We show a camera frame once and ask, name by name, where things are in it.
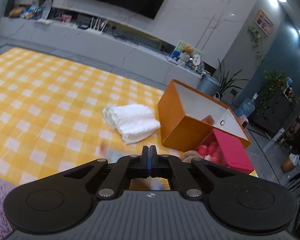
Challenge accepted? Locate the orange cardboard box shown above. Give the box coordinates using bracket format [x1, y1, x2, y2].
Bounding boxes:
[157, 79, 252, 153]

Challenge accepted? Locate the brown round pot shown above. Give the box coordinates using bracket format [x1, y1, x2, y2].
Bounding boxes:
[281, 154, 300, 173]

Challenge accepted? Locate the white cloth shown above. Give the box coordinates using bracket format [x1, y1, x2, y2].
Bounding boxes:
[102, 104, 161, 145]

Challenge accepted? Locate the teddy bear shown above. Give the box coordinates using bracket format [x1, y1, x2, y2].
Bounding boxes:
[180, 45, 194, 66]

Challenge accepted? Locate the brown round ornament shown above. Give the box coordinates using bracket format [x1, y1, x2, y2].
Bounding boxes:
[9, 6, 25, 18]

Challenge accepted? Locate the tall leafy floor plant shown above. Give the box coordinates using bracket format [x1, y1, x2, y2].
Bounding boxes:
[215, 59, 248, 101]

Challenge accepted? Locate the white router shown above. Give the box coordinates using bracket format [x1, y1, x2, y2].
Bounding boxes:
[86, 17, 108, 34]

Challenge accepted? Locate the white marble TV cabinet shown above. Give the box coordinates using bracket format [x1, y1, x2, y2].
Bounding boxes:
[0, 15, 203, 90]

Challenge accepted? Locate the yellow checked mat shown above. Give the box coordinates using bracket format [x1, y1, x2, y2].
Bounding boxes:
[0, 47, 259, 193]

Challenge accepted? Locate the blue water bottle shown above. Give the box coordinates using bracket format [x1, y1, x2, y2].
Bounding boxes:
[236, 94, 257, 117]

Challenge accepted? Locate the red box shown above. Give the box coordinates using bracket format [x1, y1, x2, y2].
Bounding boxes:
[195, 128, 255, 175]

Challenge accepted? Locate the hanging vine plant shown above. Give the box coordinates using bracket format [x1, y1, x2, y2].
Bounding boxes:
[247, 26, 265, 61]

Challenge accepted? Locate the pink heater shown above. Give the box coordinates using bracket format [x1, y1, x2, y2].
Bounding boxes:
[236, 115, 250, 130]

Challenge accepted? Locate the brown plush toy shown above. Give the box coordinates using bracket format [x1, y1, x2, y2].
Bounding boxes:
[179, 150, 204, 163]

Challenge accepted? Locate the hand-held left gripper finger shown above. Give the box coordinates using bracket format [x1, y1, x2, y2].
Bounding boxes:
[150, 145, 238, 200]
[62, 145, 150, 200]

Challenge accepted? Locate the framed picture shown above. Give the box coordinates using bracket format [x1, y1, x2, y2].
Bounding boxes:
[254, 9, 275, 36]

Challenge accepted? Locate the ivy plant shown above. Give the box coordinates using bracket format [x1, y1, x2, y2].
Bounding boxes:
[256, 69, 288, 115]

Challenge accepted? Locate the grey trash bin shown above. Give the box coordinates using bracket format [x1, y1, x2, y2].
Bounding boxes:
[197, 75, 220, 98]

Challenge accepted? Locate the dark cabinet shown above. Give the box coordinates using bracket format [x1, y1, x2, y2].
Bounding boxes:
[250, 87, 298, 136]

